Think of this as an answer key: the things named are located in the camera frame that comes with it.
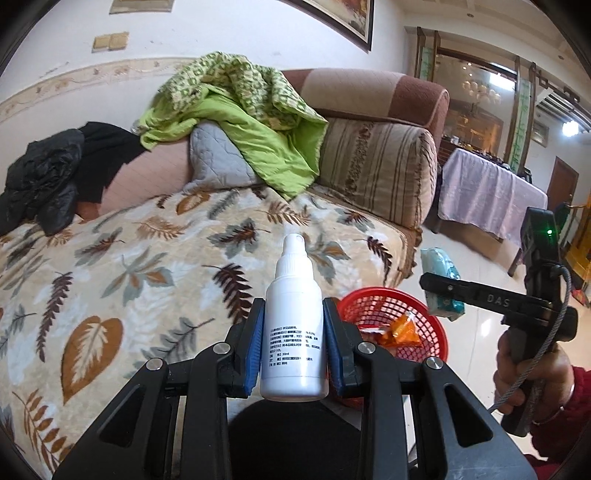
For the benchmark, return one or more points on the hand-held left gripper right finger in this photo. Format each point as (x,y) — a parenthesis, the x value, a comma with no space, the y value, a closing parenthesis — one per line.
(336,364)

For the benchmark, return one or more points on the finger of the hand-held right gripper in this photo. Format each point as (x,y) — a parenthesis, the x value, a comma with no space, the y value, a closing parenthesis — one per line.
(480,295)

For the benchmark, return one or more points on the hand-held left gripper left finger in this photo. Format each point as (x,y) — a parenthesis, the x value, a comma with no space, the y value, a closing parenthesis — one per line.
(255,360)

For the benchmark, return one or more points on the teal tissue packet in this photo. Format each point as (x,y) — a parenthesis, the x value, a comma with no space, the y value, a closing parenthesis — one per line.
(438,263)

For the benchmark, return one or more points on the white spray bottle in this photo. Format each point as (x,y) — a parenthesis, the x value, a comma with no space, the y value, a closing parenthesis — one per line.
(293,323)

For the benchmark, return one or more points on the orange foil pouch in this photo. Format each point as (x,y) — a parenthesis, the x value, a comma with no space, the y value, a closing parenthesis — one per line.
(401,332)

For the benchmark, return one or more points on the red plastic basket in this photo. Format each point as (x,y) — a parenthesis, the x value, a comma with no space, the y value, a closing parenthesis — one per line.
(392,304)

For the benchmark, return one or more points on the person's right forearm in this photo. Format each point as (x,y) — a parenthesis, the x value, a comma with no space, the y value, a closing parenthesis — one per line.
(577,424)

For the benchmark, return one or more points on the person's right hand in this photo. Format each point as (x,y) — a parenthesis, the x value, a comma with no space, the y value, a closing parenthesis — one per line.
(554,378)

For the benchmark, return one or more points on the brown door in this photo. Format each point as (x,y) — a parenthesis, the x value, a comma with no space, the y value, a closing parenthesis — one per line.
(563,180)

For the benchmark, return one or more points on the table with lilac cloth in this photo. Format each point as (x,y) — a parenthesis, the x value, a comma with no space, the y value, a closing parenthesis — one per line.
(485,189)

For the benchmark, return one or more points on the leaf-print blanket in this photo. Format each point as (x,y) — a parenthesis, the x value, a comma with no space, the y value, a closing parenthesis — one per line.
(138,300)

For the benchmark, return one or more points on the striped bolster cushion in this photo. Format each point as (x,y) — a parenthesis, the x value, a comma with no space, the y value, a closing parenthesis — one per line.
(378,170)

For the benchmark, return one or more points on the wooden glass partition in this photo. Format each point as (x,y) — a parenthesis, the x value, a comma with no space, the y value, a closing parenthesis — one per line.
(475,92)

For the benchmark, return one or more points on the grey quilted pillow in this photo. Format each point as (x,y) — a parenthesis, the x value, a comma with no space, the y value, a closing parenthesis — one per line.
(212,157)

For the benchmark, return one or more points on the green quilt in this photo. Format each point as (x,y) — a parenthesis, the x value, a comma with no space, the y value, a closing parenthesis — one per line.
(258,138)

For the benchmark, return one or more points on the brown pink sofa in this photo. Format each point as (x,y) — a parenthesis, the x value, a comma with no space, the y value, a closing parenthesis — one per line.
(369,92)

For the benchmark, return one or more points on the black cloth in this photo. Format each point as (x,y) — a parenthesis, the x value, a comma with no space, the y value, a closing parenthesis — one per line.
(106,157)

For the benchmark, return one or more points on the black puffer jacket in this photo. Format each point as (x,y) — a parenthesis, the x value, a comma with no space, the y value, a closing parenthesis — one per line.
(41,180)

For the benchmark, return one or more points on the dark framed wall picture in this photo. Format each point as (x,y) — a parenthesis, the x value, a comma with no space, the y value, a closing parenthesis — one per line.
(341,18)

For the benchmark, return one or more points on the beige wall switch plate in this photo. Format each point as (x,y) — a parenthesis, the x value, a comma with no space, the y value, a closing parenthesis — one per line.
(119,40)
(101,43)

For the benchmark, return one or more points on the small framed wall picture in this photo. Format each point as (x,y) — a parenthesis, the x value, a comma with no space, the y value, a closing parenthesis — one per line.
(138,5)

